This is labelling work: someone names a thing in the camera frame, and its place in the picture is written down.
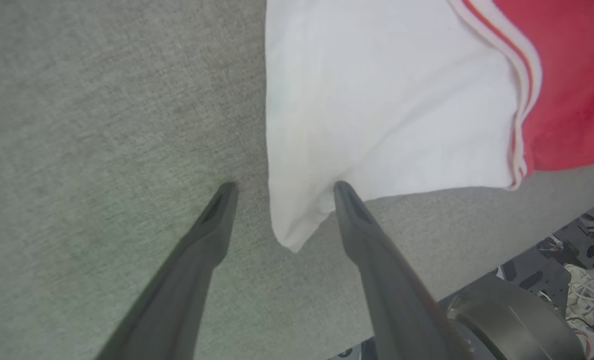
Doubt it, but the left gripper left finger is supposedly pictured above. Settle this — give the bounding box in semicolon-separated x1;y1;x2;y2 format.
94;181;240;360

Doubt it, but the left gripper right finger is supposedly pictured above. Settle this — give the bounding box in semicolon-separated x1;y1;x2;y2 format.
333;180;477;360

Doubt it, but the red and white jersey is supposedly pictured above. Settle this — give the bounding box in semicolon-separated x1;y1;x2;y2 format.
265;0;594;254

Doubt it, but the dark perforated metal plate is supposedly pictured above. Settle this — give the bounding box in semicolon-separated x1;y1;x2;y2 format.
497;195;594;346

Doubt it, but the grey fabric sofa cushion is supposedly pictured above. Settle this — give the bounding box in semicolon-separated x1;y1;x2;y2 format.
0;0;594;360

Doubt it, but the white cable bundle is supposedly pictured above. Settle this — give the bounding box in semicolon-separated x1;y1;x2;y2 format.
564;264;594;326

